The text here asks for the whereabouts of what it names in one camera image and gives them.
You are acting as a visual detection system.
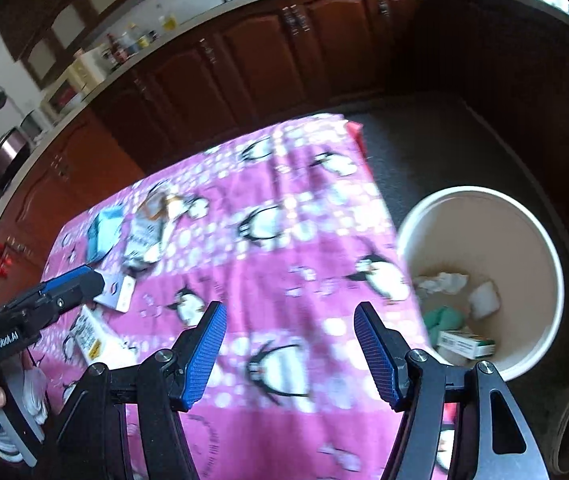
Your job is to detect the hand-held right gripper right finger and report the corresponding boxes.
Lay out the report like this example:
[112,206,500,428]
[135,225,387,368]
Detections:
[353,301,550,480]

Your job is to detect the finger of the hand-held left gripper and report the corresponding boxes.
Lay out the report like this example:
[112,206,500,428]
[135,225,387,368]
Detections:
[39,266,106,312]

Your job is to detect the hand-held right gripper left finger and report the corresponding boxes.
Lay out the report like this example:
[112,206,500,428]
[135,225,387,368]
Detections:
[57,301,228,480]

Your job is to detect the teal fluffy cloth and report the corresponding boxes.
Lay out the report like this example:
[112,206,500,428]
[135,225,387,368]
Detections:
[423,306,470,348]

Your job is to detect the white green medicine box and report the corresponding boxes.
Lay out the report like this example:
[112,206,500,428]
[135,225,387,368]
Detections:
[437,329,496,361]

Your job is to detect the white tissue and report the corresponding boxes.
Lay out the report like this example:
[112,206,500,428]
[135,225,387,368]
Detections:
[414,272,469,296]

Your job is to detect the white round bin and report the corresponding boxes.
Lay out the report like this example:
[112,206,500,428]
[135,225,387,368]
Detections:
[395,186,565,382]

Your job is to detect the white box with yellow label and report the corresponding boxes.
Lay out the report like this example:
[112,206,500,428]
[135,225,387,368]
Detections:
[68,306,138,367]

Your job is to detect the blue foil packet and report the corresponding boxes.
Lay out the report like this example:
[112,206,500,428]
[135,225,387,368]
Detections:
[86,208,124,263]

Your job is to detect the silver foil packet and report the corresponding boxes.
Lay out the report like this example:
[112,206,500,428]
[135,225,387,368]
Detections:
[123,215,175,273]

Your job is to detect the pink penguin printed blanket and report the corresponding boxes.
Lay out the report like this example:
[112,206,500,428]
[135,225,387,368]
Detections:
[24,112,457,480]

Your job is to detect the orange white packet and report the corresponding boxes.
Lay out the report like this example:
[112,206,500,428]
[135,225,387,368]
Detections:
[139,185,200,221]

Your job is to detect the steel rice cooker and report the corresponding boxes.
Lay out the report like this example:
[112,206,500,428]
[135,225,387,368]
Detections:
[0,127,32,191]

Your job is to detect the cream microwave oven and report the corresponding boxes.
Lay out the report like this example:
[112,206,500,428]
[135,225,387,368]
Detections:
[39,77,88,121]

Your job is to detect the yellow oil bottle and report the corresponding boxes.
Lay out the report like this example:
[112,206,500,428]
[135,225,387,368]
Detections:
[157,4,179,32]

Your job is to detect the brown wooden lower cabinets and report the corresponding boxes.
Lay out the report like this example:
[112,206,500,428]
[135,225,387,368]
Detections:
[0,0,569,281]

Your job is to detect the brown upper wall cabinets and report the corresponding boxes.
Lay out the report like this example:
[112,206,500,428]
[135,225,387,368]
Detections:
[0,0,158,91]

